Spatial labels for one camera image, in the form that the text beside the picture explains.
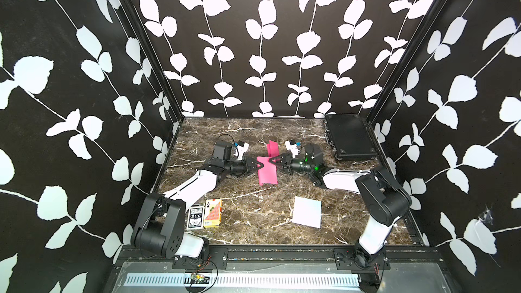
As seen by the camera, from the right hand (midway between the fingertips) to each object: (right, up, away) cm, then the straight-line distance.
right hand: (269, 161), depth 83 cm
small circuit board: (-25, -41, -12) cm, 49 cm away
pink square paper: (+2, +3, +24) cm, 24 cm away
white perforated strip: (-10, -41, -12) cm, 44 cm away
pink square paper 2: (-1, -5, -1) cm, 5 cm away
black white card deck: (-31, -23, -1) cm, 39 cm away
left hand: (-3, -1, 0) cm, 3 cm away
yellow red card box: (-24, -22, +1) cm, 32 cm away
